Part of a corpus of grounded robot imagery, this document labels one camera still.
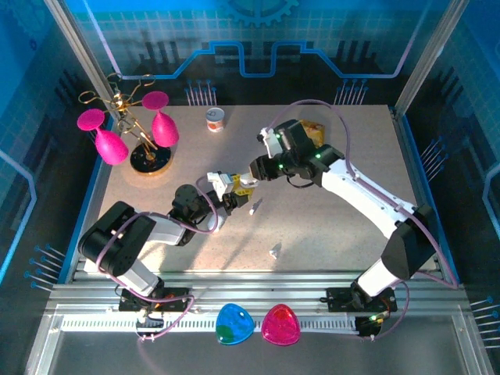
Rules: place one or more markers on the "aluminium frame post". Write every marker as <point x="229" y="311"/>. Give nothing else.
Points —
<point x="429" y="54"/>
<point x="78" y="54"/>

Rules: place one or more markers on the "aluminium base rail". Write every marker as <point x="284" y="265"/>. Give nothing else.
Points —
<point x="254" y="287"/>

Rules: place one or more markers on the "pink wine glass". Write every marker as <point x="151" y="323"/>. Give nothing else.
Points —
<point x="165" y="131"/>
<point x="111" y="146"/>

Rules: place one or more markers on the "white earbud charging case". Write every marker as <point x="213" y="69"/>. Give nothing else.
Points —
<point x="250" y="179"/>

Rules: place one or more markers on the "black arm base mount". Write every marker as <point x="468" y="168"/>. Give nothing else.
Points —
<point x="176" y="295"/>
<point x="340" y="298"/>

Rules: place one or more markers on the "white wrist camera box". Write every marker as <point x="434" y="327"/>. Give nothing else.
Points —
<point x="220" y="181"/>
<point x="269" y="140"/>

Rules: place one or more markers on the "pink triangular plastic dish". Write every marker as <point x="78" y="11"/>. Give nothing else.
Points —
<point x="280" y="324"/>

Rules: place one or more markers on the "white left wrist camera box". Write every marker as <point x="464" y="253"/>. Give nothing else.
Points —
<point x="220" y="181"/>

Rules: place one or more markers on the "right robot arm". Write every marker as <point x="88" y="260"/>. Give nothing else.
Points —
<point x="363" y="195"/>

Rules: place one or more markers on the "black controller board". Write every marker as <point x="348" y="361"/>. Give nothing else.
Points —
<point x="369" y="326"/>

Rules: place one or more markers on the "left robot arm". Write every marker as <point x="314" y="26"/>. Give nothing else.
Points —
<point x="113" y="238"/>

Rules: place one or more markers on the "orange fruit can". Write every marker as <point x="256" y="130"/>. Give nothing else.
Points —
<point x="215" y="121"/>

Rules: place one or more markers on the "blue triangular plastic dish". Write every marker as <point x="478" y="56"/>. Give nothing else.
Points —
<point x="234" y="324"/>

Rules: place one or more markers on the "gold rack with marble base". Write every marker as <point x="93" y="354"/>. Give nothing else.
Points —
<point x="150" y="160"/>

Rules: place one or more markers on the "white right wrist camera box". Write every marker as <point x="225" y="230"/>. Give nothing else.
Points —
<point x="269" y="140"/>

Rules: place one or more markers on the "yellow snack packet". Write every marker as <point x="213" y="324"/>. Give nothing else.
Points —
<point x="317" y="133"/>

